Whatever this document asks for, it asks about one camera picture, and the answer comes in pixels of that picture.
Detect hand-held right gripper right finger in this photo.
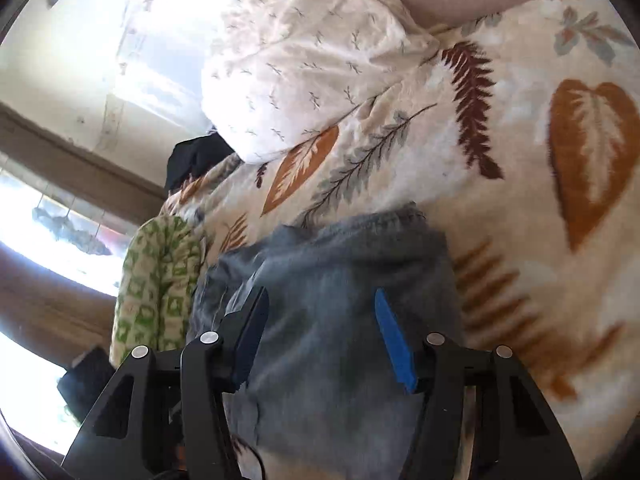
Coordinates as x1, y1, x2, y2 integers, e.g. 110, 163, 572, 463
374, 287, 583, 480

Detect leaf-print blanket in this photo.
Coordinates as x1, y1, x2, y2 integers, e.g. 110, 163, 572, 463
160, 0, 640, 480

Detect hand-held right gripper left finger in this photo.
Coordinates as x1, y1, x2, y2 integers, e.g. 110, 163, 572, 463
60, 285, 271, 480

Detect wooden door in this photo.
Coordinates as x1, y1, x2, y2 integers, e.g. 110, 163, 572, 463
0, 102, 168, 461

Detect black cloth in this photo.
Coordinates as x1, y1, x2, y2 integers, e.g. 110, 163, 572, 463
165, 134, 236, 193

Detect grey denim pants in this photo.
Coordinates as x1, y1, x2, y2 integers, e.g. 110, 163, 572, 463
187, 202, 466, 480

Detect green checked quilt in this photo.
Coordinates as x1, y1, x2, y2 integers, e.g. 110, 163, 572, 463
109, 215, 206, 368

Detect white leaf-print pillow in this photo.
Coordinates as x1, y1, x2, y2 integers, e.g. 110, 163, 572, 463
200, 0, 441, 165

